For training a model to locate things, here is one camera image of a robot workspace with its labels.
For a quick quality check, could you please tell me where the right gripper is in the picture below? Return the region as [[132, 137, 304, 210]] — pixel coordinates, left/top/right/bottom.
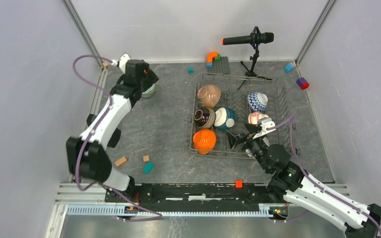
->
[[224, 122, 270, 173]]

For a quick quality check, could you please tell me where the mint green flower bowl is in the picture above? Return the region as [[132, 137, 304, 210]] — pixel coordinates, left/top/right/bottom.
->
[[141, 83, 157, 98]]

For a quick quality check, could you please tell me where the red and white bowl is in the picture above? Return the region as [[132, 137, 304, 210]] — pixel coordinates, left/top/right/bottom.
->
[[248, 112, 269, 125]]

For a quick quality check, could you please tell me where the orange bowl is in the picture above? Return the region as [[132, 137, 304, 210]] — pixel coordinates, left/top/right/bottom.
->
[[192, 129, 217, 155]]

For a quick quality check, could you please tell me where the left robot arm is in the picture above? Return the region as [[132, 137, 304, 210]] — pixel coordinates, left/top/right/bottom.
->
[[66, 54, 159, 202]]

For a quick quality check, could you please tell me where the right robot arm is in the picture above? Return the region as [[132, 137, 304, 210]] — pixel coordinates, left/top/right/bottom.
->
[[226, 123, 381, 238]]

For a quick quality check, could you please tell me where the blue floral white bowl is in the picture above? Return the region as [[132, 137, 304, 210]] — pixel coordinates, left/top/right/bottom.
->
[[245, 136, 270, 158]]

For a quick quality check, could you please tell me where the teal and white bowl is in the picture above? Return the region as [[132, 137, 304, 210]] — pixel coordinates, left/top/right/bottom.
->
[[214, 107, 237, 131]]

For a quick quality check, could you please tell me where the blue zigzag pattern bowl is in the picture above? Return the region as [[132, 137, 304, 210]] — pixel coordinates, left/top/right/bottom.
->
[[247, 92, 268, 113]]

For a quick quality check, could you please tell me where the dark brown patterned bowl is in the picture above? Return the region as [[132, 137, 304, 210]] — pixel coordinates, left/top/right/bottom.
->
[[193, 108, 216, 129]]

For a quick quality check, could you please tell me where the small orange cube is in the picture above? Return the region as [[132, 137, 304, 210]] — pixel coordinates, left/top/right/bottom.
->
[[235, 180, 243, 188]]

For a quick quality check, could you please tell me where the pink speckled bowl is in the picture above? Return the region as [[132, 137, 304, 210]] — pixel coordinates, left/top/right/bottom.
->
[[197, 84, 221, 108]]

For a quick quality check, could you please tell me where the black microphone tripod stand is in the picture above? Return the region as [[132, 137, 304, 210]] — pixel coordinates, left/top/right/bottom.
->
[[240, 26, 261, 77]]

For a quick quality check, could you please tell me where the grey building block baseplate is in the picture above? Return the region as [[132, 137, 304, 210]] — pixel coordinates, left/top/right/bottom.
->
[[206, 57, 230, 74]]

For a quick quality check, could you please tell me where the orange curved block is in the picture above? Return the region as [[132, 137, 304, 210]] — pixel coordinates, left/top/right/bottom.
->
[[206, 52, 218, 63]]

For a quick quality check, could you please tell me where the purple and red block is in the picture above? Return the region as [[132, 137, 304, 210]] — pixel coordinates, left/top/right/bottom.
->
[[296, 77, 310, 90]]

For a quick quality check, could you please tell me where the green block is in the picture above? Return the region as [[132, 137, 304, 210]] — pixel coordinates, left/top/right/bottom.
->
[[214, 54, 221, 61]]

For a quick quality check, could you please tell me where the light blue block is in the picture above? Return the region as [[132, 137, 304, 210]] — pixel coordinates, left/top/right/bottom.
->
[[284, 62, 295, 72]]

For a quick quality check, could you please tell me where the tan wooden brick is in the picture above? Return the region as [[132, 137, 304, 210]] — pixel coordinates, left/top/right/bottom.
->
[[115, 156, 128, 167]]

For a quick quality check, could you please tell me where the teal block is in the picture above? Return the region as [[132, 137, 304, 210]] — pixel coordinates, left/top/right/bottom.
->
[[142, 162, 154, 174]]

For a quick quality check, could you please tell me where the black microphone orange tip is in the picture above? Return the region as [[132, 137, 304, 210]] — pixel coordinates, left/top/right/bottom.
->
[[221, 32, 274, 45]]

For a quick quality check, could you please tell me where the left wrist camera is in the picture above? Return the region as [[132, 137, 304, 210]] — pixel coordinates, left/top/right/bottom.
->
[[118, 53, 131, 74]]

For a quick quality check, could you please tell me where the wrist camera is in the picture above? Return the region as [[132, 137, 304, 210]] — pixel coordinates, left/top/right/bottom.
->
[[253, 117, 276, 139], [118, 53, 131, 74]]

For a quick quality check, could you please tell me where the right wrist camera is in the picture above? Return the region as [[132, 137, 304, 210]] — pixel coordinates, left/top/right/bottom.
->
[[253, 117, 276, 139]]

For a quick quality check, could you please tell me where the grey wire dish rack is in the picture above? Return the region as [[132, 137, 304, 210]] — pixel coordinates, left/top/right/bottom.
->
[[188, 73, 291, 160]]

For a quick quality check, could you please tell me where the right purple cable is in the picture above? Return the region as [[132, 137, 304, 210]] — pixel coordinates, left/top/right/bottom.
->
[[266, 113, 381, 238]]

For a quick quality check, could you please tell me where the purple cable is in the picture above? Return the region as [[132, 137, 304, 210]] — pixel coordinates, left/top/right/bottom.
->
[[266, 113, 381, 238], [72, 55, 163, 223]]

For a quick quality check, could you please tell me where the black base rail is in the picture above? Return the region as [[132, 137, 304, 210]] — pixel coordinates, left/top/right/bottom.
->
[[104, 182, 288, 213]]

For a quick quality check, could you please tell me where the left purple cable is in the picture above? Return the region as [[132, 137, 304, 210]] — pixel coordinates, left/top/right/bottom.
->
[[72, 55, 163, 223]]

